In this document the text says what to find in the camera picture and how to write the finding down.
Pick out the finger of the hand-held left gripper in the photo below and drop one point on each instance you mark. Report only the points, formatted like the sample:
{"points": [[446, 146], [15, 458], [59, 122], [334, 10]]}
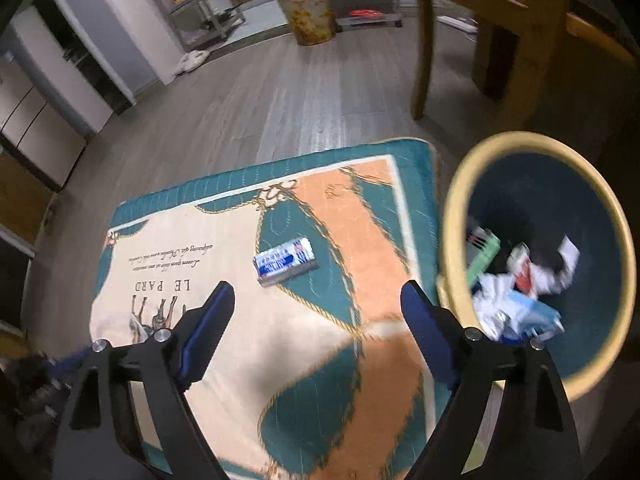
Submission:
{"points": [[67, 362]]}

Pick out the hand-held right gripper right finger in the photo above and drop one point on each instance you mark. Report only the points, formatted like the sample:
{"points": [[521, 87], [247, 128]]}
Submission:
{"points": [[425, 330]]}

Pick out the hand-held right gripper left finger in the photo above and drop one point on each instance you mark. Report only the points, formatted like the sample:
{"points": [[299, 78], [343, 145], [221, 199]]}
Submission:
{"points": [[200, 340]]}

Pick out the white and green medicine box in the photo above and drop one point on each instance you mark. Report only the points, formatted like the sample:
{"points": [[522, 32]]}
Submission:
{"points": [[487, 255]]}

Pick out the white and red plastic wrapper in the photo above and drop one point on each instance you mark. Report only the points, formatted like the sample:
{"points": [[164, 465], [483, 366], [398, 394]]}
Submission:
{"points": [[522, 270]]}

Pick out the small white and blue packet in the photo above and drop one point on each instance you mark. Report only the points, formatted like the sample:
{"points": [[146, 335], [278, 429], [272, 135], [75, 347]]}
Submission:
{"points": [[285, 260]]}

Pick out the green bin with yellow rim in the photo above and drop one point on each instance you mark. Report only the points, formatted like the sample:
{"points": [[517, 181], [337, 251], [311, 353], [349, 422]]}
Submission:
{"points": [[550, 190]]}

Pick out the yellow patterned trash can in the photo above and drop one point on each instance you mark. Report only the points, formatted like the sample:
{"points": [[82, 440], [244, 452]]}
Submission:
{"points": [[310, 20]]}

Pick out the printed teal and orange mat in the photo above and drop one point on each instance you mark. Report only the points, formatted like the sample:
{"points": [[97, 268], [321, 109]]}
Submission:
{"points": [[320, 210]]}

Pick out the white cabinet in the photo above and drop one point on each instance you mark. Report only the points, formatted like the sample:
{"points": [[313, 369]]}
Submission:
{"points": [[40, 125]]}

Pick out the white slipper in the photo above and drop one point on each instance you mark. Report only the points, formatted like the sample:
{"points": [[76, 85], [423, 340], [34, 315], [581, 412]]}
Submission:
{"points": [[197, 59], [182, 69]]}

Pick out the white power strip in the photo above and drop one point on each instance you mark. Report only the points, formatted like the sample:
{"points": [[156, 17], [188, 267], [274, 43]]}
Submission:
{"points": [[457, 22]]}

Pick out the metal rack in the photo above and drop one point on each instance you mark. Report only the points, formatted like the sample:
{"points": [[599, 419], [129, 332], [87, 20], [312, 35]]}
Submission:
{"points": [[210, 5]]}

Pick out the wooden chair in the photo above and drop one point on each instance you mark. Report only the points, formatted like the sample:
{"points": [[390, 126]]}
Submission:
{"points": [[500, 0]]}

